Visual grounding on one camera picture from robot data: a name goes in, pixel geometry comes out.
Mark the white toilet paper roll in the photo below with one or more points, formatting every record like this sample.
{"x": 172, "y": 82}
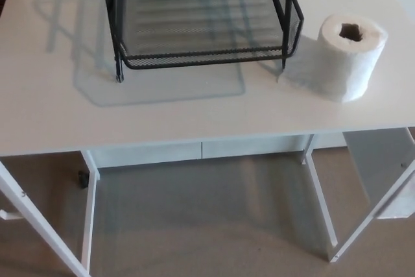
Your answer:
{"x": 343, "y": 63}

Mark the white desk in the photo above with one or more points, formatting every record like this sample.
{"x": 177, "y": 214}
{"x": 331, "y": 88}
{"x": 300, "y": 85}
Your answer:
{"x": 194, "y": 118}

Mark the black mesh file tray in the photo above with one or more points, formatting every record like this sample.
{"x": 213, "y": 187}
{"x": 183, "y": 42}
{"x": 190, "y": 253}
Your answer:
{"x": 207, "y": 56}

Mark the white hanging cloth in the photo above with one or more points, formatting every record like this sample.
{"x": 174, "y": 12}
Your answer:
{"x": 397, "y": 210}

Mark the small black floor object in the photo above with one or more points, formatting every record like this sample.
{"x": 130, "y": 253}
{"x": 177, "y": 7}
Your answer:
{"x": 83, "y": 178}

